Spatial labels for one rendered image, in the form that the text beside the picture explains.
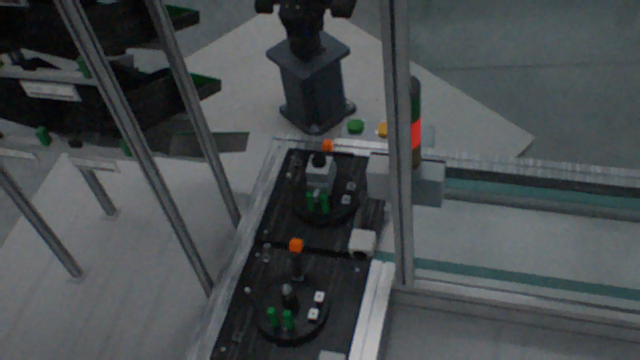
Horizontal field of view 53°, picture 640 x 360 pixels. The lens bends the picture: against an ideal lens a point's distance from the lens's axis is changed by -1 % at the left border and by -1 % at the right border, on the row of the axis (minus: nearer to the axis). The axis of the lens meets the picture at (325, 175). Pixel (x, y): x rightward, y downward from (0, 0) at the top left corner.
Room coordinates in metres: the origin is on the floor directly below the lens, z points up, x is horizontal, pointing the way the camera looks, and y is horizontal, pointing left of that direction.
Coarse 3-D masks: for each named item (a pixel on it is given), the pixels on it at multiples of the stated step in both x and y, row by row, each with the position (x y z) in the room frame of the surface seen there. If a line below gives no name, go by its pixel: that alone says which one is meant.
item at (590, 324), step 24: (384, 240) 0.74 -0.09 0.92; (408, 288) 0.60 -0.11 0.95; (432, 288) 0.59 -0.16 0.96; (456, 288) 0.58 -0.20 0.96; (432, 312) 0.58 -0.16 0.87; (456, 312) 0.57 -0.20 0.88; (480, 312) 0.55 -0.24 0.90; (504, 312) 0.53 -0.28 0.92; (528, 312) 0.52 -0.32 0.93; (552, 312) 0.50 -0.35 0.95; (576, 312) 0.49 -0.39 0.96; (600, 312) 0.48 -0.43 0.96; (576, 336) 0.48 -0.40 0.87; (600, 336) 0.47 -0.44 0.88; (624, 336) 0.46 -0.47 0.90
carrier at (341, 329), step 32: (256, 256) 0.72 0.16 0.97; (320, 256) 0.69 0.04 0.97; (256, 288) 0.65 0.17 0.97; (288, 288) 0.59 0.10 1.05; (320, 288) 0.61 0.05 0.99; (352, 288) 0.61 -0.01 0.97; (224, 320) 0.59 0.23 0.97; (256, 320) 0.57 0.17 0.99; (288, 320) 0.54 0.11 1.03; (320, 320) 0.55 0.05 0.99; (352, 320) 0.55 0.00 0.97; (224, 352) 0.53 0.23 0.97; (256, 352) 0.52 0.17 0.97; (288, 352) 0.51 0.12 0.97; (320, 352) 0.49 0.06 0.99
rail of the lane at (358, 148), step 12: (276, 132) 1.05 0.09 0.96; (276, 144) 1.01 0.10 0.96; (288, 144) 1.01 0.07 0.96; (300, 144) 1.00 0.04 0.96; (312, 144) 1.00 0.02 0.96; (336, 144) 0.98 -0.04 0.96; (348, 144) 0.98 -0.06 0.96; (360, 144) 0.97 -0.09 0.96; (372, 144) 0.96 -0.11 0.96; (384, 144) 0.96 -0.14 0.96; (348, 156) 0.94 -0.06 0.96; (360, 156) 0.94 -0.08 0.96
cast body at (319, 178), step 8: (312, 160) 0.83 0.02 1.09; (320, 160) 0.82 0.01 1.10; (328, 160) 0.83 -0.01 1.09; (312, 168) 0.82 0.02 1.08; (320, 168) 0.81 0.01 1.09; (328, 168) 0.81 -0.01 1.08; (312, 176) 0.81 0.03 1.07; (320, 176) 0.80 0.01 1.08; (328, 176) 0.80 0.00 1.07; (312, 184) 0.80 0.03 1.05; (320, 184) 0.80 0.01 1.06; (328, 184) 0.79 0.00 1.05; (320, 192) 0.79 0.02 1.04; (328, 192) 0.79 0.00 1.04
